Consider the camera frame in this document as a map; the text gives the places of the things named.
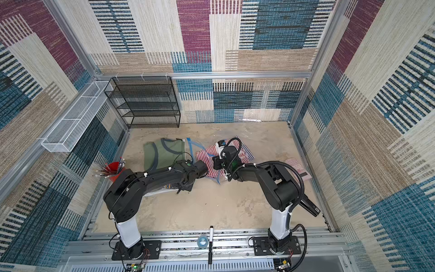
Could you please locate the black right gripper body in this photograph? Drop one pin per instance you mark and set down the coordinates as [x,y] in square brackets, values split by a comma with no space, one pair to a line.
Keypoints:
[220,162]

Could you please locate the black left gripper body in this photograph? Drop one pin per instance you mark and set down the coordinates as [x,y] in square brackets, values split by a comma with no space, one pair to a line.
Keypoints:
[186,187]

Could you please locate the red white striped tank top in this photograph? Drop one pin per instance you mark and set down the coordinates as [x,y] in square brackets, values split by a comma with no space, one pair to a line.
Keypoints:
[207,154]

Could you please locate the white tank top navy trim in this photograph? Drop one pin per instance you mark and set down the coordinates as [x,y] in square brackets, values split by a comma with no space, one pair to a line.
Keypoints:
[164,189]

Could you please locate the green patterned garment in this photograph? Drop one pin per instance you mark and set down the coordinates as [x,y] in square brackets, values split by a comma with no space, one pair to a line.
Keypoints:
[163,153]

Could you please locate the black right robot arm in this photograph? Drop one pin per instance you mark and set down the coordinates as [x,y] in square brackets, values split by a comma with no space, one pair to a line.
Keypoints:
[284,190]

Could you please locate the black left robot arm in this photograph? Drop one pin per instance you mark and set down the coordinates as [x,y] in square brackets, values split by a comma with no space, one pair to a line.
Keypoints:
[124,196]

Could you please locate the black marker pen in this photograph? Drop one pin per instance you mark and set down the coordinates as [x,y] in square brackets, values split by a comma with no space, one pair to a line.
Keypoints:
[210,246]

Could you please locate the blue tape roll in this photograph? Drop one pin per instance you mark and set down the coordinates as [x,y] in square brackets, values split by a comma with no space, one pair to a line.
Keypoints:
[202,242]

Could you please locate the red cup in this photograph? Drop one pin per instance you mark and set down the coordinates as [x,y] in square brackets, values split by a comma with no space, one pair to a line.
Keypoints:
[113,170]

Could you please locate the pens in red cup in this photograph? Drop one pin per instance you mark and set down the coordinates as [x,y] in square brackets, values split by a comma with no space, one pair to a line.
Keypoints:
[100,168]

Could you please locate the black mesh shelf rack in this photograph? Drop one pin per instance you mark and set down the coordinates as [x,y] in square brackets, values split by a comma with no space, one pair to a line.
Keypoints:
[144,102]

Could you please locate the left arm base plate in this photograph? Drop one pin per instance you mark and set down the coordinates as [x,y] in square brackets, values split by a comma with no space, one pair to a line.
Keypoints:
[142,250]

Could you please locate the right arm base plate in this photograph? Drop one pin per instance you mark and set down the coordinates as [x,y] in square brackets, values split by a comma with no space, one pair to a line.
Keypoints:
[268,246]

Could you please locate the white wire wall basket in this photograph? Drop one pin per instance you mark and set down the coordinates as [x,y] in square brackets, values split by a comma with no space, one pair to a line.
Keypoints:
[69,130]

